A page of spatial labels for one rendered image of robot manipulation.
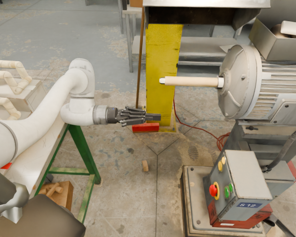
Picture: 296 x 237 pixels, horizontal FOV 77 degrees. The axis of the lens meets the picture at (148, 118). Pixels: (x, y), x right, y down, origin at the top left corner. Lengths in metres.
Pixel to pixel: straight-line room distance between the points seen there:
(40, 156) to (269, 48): 0.93
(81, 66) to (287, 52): 0.70
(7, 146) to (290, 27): 0.71
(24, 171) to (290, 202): 1.96
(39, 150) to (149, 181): 1.09
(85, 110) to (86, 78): 0.14
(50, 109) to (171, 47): 1.16
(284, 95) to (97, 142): 1.78
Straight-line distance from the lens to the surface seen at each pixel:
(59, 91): 0.68
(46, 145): 0.98
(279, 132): 0.81
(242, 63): 0.64
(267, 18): 0.74
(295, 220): 2.06
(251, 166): 0.67
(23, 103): 1.01
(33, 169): 0.93
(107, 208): 1.75
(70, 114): 0.87
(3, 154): 0.44
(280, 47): 0.62
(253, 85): 0.61
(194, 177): 1.54
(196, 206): 1.46
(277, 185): 0.96
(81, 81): 0.80
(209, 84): 0.69
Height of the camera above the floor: 1.63
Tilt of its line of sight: 46 degrees down
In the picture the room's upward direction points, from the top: straight up
